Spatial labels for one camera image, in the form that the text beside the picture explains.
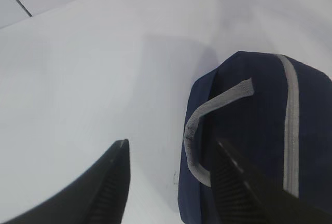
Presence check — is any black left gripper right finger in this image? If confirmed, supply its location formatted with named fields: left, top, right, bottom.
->
left=211, top=138, right=331, bottom=223

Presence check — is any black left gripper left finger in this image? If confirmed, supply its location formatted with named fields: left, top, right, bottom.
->
left=8, top=139, right=129, bottom=223

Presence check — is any navy blue lunch bag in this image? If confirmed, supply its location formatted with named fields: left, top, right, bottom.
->
left=178, top=51, right=331, bottom=223

